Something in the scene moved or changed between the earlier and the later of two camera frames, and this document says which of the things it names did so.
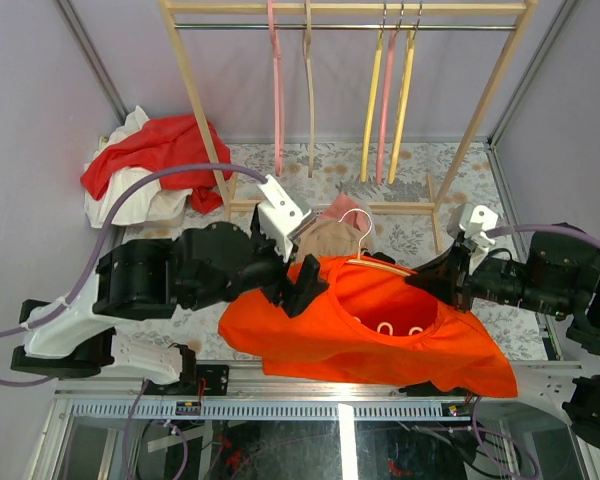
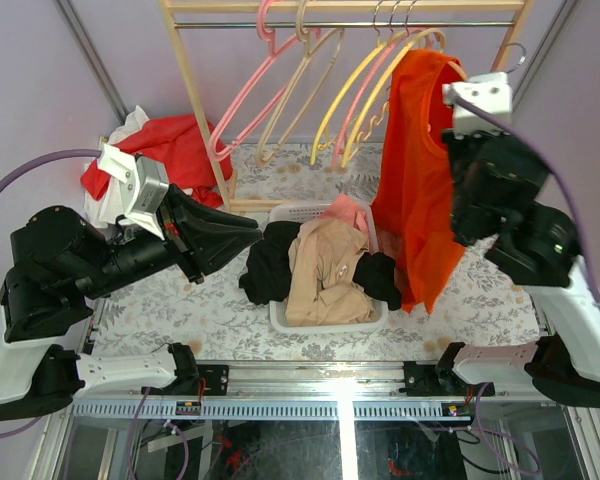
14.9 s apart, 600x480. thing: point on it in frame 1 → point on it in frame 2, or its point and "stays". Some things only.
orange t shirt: x=373 y=324 → x=416 y=185
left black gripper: x=308 y=281 → x=212 y=238
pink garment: x=345 y=209 stays
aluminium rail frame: x=546 y=392 stays
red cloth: x=186 y=152 stays
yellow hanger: x=410 y=50 → x=409 y=41
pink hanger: x=278 y=84 → x=276 y=53
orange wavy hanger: x=371 y=263 → x=453 y=63
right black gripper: x=447 y=279 → x=453 y=143
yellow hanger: x=373 y=87 → x=357 y=74
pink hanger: x=384 y=98 → x=354 y=110
